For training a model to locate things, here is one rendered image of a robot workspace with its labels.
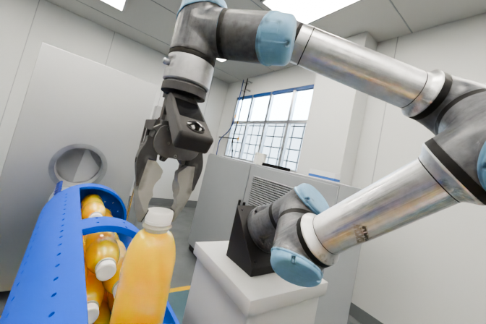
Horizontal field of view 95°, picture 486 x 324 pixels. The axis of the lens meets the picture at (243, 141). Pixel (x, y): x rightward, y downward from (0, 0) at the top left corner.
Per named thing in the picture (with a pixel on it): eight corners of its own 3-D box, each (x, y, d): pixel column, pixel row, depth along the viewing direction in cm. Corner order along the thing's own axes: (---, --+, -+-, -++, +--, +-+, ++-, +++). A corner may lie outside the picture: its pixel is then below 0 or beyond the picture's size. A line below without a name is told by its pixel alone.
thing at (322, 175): (314, 178, 214) (315, 170, 215) (339, 183, 196) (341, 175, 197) (307, 176, 206) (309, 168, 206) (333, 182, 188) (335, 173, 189)
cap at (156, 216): (176, 225, 34) (178, 213, 34) (159, 231, 31) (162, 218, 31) (155, 218, 36) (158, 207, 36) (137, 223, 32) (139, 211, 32)
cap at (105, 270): (114, 273, 52) (116, 277, 50) (94, 278, 49) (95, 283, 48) (116, 256, 52) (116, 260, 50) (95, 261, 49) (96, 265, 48)
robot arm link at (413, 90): (500, 86, 43) (269, -4, 47) (548, 105, 34) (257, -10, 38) (451, 134, 50) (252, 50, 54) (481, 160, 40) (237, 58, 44)
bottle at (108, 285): (99, 267, 66) (105, 309, 51) (96, 244, 65) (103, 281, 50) (125, 257, 70) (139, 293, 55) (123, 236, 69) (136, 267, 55)
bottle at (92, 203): (85, 192, 89) (88, 205, 74) (105, 195, 93) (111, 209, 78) (77, 209, 88) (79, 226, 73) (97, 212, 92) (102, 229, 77)
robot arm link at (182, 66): (222, 68, 36) (173, 44, 31) (215, 95, 36) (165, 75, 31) (201, 76, 42) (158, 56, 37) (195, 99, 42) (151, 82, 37)
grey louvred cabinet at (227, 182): (215, 246, 359) (236, 158, 371) (340, 363, 184) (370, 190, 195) (184, 248, 328) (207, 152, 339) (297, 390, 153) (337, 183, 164)
